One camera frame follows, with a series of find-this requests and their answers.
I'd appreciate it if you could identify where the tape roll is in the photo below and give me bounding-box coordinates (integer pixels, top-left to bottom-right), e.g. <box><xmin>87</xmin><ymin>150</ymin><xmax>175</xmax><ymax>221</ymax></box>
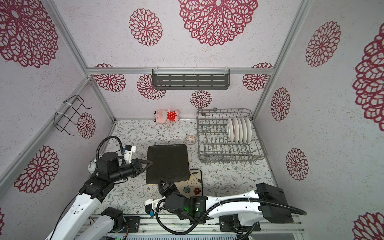
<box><xmin>184</xmin><ymin>135</ymin><xmax>198</xmax><ymax>146</ymax></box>

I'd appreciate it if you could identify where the black wire wall rack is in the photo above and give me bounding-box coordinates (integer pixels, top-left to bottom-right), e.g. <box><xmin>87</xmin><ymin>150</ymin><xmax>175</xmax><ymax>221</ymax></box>
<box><xmin>53</xmin><ymin>95</ymin><xmax>91</xmax><ymax>136</ymax></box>

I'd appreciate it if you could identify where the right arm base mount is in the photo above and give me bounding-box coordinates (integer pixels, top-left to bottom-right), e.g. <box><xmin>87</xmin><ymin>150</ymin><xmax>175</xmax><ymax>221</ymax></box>
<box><xmin>219</xmin><ymin>214</ymin><xmax>251</xmax><ymax>235</ymax></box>

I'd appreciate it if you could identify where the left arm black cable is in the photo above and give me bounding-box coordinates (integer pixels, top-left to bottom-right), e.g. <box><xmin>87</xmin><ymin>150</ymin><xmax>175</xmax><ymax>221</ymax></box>
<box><xmin>95</xmin><ymin>135</ymin><xmax>125</xmax><ymax>161</ymax></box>

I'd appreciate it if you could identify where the black square plate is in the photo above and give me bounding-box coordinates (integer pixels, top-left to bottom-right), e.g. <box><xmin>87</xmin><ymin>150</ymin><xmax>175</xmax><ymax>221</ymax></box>
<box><xmin>146</xmin><ymin>144</ymin><xmax>190</xmax><ymax>185</ymax></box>
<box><xmin>175</xmin><ymin>169</ymin><xmax>204</xmax><ymax>199</ymax></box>

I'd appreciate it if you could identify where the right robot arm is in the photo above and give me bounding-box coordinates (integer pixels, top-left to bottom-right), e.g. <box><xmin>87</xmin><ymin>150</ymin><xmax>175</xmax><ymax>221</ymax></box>
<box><xmin>145</xmin><ymin>184</ymin><xmax>294</xmax><ymax>227</ymax></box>

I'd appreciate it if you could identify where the grey wire dish rack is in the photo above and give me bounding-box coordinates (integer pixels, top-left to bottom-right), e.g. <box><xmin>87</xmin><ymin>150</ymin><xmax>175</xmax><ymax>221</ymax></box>
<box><xmin>196</xmin><ymin>108</ymin><xmax>266</xmax><ymax>162</ymax></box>

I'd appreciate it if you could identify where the grey wall shelf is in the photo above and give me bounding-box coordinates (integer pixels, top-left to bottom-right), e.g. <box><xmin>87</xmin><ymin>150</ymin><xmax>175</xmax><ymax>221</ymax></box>
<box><xmin>152</xmin><ymin>69</ymin><xmax>231</xmax><ymax>90</ymax></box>

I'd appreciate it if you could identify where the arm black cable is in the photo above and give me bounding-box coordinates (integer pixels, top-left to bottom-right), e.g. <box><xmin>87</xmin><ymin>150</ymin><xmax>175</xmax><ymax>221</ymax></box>
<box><xmin>154</xmin><ymin>196</ymin><xmax>308</xmax><ymax>240</ymax></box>
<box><xmin>95</xmin><ymin>135</ymin><xmax>125</xmax><ymax>161</ymax></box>

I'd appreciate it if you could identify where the white alarm clock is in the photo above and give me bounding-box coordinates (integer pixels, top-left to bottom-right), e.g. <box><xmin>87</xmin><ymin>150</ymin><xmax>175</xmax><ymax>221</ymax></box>
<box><xmin>88</xmin><ymin>159</ymin><xmax>97</xmax><ymax>175</ymax></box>

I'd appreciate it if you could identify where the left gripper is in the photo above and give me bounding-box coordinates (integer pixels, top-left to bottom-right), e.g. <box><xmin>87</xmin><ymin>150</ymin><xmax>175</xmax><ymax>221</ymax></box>
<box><xmin>110</xmin><ymin>158</ymin><xmax>154</xmax><ymax>183</ymax></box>

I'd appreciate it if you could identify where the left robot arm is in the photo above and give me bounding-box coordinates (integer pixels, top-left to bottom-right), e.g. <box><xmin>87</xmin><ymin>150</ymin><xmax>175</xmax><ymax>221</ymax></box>
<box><xmin>46</xmin><ymin>146</ymin><xmax>153</xmax><ymax>240</ymax></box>

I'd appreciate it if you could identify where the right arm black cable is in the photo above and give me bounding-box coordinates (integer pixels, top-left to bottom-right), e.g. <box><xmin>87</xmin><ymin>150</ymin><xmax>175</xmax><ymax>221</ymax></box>
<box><xmin>154</xmin><ymin>196</ymin><xmax>308</xmax><ymax>240</ymax></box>

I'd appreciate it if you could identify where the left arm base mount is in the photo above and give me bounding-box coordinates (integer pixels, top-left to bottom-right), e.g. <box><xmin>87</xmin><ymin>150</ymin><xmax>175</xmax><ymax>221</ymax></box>
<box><xmin>123</xmin><ymin>216</ymin><xmax>141</xmax><ymax>234</ymax></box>

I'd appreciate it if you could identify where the pink plush toy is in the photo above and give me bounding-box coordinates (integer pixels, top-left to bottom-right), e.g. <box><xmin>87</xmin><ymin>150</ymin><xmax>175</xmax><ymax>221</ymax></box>
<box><xmin>153</xmin><ymin>108</ymin><xmax>180</xmax><ymax>124</ymax></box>

